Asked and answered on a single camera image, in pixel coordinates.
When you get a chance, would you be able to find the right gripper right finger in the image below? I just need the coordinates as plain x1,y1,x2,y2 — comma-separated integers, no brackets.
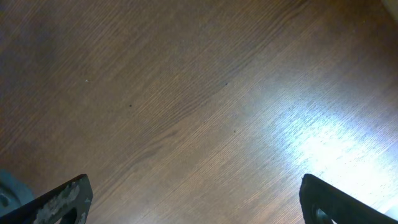
299,174,397,224

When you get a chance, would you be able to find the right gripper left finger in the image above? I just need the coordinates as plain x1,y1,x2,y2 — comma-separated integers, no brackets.
1,174,93,224

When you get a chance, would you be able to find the tin can with pull tab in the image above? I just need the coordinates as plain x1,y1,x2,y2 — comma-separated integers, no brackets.
0,169,35,218

